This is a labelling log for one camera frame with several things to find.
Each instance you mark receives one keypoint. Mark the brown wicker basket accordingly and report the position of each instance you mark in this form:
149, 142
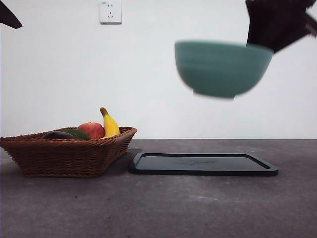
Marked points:
62, 158

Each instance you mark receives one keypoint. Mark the green bumpy avocado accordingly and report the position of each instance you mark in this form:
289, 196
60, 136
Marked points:
81, 134

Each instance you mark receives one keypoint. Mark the white wall socket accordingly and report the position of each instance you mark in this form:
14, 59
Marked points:
110, 12

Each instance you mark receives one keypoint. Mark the teal ceramic bowl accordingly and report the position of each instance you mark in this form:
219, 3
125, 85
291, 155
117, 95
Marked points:
220, 69

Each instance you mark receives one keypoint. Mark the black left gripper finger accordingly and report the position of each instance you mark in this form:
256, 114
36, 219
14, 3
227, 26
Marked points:
8, 18

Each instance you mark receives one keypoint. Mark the dark teal rectangular tray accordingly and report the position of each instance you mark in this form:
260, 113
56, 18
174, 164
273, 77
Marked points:
203, 164

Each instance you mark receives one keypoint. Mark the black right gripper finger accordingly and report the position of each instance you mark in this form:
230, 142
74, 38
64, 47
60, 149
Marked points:
291, 24
262, 27

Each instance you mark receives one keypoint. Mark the red yellow apple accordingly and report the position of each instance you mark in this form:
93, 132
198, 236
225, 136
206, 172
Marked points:
92, 130

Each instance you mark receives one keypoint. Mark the dark red plum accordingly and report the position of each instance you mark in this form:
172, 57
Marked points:
58, 136

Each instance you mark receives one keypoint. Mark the yellow banana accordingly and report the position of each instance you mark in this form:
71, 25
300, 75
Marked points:
110, 125

